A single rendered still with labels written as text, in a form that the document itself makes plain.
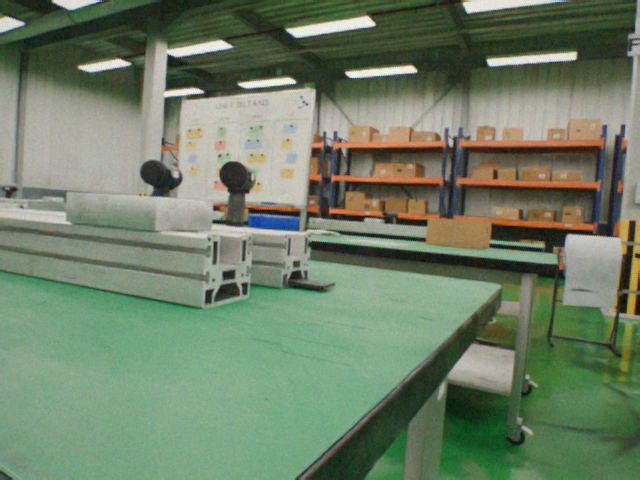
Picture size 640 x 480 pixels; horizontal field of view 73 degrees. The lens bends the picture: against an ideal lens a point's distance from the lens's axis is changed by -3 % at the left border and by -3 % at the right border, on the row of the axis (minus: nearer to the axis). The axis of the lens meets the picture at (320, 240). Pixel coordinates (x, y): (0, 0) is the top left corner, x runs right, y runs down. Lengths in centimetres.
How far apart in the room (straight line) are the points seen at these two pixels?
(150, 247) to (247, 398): 33
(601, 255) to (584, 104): 755
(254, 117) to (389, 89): 823
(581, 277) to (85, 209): 370
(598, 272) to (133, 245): 368
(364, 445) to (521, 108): 1109
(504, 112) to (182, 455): 1114
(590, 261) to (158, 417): 380
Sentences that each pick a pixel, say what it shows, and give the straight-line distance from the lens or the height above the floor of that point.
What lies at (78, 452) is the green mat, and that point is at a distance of 25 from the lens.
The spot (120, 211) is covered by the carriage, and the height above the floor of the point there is 88.
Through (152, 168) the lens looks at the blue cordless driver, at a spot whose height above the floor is 98.
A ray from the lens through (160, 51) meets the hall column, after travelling 977.
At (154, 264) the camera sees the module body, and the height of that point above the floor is 82.
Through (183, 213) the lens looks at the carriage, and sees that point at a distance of 60.
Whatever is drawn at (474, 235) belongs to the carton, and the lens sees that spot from 246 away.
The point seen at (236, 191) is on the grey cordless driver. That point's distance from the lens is 98.
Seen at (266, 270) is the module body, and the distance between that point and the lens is 70.
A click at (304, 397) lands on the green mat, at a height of 78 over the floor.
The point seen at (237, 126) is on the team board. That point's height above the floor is 166.
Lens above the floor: 89
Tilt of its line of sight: 3 degrees down
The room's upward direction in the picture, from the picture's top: 4 degrees clockwise
